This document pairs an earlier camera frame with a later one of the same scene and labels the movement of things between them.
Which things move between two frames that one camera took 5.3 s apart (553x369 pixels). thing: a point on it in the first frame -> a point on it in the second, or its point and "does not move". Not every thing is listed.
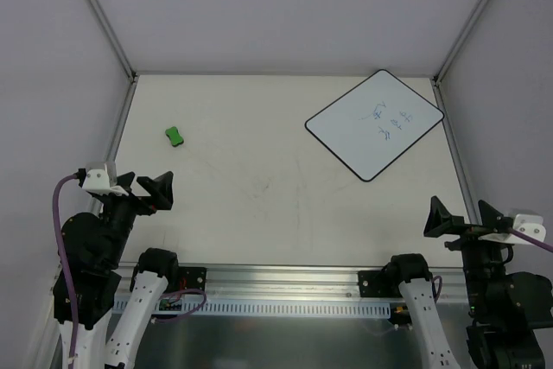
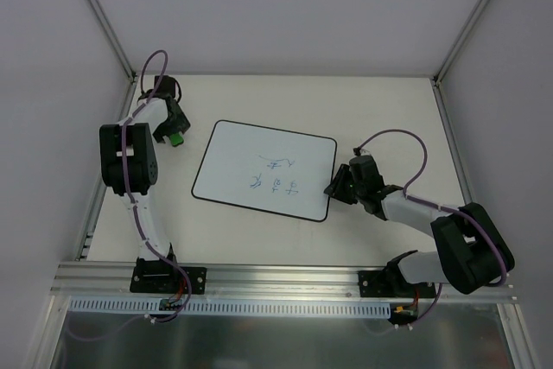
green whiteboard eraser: x=175 y=137 does not move
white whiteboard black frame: x=372 y=122 -> x=268 y=169
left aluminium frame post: x=103 y=20 does not move
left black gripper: x=130 y=198 -> x=174 y=125
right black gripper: x=471 y=228 -> x=346 y=183
